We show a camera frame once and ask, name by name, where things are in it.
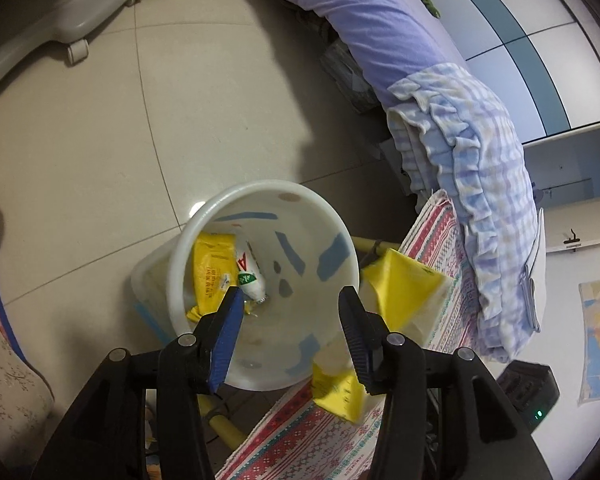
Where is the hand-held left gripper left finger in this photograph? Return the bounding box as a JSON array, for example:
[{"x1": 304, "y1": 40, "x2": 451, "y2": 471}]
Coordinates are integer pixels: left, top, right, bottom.
[{"x1": 30, "y1": 285, "x2": 246, "y2": 480}]

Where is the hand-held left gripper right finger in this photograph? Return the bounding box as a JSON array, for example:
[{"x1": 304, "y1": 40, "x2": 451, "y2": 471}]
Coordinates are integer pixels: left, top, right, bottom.
[{"x1": 339, "y1": 286, "x2": 553, "y2": 480}]

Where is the white tube with red print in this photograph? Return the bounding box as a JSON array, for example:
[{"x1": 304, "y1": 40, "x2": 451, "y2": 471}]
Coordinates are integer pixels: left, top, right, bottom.
[{"x1": 235, "y1": 241, "x2": 268, "y2": 306}]

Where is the yellow sponge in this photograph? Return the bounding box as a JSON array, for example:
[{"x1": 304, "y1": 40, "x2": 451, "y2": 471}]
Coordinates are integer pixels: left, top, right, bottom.
[{"x1": 360, "y1": 248, "x2": 453, "y2": 341}]

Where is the yellow printed packet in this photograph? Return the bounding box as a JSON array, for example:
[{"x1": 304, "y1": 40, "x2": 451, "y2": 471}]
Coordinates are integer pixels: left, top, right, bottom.
[
  {"x1": 186, "y1": 232, "x2": 238, "y2": 323},
  {"x1": 312, "y1": 365, "x2": 366, "y2": 423}
]

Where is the white bin with blue spots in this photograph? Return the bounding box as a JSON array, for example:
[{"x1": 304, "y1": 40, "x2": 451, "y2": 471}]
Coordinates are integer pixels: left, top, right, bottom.
[{"x1": 167, "y1": 180, "x2": 363, "y2": 392}]

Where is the clear plastic box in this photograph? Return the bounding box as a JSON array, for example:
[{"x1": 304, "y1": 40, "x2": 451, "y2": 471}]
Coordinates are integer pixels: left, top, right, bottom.
[{"x1": 130, "y1": 237, "x2": 188, "y2": 346}]

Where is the patterned red and teal tablecloth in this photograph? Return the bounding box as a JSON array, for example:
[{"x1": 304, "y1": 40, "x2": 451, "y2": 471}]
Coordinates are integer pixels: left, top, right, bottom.
[{"x1": 215, "y1": 190, "x2": 486, "y2": 480}]

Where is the black device with green light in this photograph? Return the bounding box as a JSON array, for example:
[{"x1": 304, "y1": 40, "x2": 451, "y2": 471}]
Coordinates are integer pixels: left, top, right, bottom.
[{"x1": 497, "y1": 362, "x2": 561, "y2": 431}]

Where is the plaid ruffled blanket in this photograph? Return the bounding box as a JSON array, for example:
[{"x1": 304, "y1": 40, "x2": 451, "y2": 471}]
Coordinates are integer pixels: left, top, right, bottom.
[{"x1": 386, "y1": 62, "x2": 543, "y2": 363}]

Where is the floral cream cloth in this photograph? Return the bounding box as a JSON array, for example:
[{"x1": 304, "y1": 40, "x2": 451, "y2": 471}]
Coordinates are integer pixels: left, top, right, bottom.
[{"x1": 0, "y1": 175, "x2": 56, "y2": 456}]

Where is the grey plastic storage box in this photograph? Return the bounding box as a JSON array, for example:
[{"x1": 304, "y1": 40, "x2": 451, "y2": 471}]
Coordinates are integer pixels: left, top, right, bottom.
[{"x1": 320, "y1": 40, "x2": 381, "y2": 113}]

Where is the white door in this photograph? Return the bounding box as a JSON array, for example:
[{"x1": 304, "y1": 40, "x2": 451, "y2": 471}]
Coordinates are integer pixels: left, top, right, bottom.
[{"x1": 522, "y1": 122, "x2": 600, "y2": 256}]

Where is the purple bed sheet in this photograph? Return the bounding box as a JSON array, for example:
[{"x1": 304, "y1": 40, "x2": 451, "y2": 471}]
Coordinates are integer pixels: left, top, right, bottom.
[{"x1": 260, "y1": 0, "x2": 468, "y2": 106}]

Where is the white and blue wardrobe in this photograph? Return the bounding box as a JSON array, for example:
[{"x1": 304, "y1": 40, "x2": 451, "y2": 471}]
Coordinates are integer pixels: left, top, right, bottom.
[{"x1": 425, "y1": 0, "x2": 600, "y2": 146}]

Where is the grey wheeled chair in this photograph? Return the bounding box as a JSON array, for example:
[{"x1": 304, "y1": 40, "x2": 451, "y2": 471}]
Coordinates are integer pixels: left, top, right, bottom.
[{"x1": 0, "y1": 0, "x2": 146, "y2": 121}]

